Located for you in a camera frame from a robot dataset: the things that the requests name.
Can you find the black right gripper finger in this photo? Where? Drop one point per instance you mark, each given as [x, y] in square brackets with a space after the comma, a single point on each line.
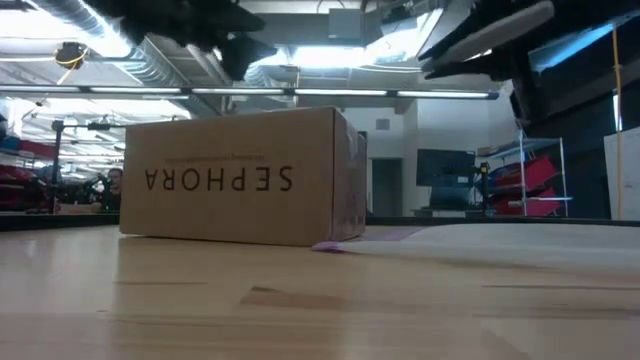
[495, 6]
[470, 67]

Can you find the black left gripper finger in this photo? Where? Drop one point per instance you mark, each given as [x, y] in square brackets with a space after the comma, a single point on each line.
[245, 55]

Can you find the brown Sephora cardboard box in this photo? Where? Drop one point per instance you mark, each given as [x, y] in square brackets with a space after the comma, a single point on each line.
[225, 200]

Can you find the purple-edged mesh zip pouch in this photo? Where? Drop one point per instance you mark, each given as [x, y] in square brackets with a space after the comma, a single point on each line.
[500, 245]

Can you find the black background robot arm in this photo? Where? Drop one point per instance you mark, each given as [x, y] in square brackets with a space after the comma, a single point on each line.
[82, 192]

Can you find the long ceiling light bar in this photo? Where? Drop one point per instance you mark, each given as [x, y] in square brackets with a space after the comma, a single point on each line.
[340, 92]

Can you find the black computer monitor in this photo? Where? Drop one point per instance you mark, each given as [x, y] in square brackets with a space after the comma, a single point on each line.
[445, 167]

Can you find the grey ceiling unit box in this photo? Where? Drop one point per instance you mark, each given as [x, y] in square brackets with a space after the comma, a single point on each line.
[345, 23]

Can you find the black device on stand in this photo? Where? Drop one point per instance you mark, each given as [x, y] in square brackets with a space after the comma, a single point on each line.
[484, 180]

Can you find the red storage bin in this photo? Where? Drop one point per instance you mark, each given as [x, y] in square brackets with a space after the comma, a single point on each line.
[530, 172]
[535, 205]

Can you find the black rolling monitor stand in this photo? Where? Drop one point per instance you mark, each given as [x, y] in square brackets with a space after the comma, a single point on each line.
[450, 197]

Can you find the grey door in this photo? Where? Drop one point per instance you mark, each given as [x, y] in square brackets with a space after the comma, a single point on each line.
[387, 185]

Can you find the white board panel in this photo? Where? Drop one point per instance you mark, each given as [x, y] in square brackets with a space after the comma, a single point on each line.
[625, 175]

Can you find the person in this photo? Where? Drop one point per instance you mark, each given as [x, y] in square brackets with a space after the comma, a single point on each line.
[114, 190]

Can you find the red storage shelf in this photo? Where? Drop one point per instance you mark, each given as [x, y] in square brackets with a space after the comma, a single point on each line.
[35, 149]

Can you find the small plain cardboard box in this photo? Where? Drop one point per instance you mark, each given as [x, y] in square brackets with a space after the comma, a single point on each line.
[75, 208]

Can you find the grey wall vent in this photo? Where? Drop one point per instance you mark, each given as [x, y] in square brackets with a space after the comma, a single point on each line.
[382, 124]

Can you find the black gantry frame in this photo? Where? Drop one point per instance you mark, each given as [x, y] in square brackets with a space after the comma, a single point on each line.
[56, 165]

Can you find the black table frame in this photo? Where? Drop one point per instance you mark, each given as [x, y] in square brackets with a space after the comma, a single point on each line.
[50, 222]

